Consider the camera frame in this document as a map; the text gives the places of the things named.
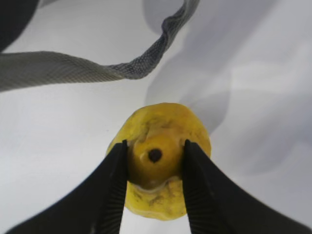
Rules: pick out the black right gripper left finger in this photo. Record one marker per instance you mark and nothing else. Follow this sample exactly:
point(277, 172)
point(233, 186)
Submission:
point(94, 207)

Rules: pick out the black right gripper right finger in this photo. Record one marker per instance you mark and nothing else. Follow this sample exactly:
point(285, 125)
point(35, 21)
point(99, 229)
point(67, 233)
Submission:
point(216, 205)

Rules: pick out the yellow pear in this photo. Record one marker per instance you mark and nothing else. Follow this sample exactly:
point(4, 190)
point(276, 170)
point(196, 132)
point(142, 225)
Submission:
point(155, 136)

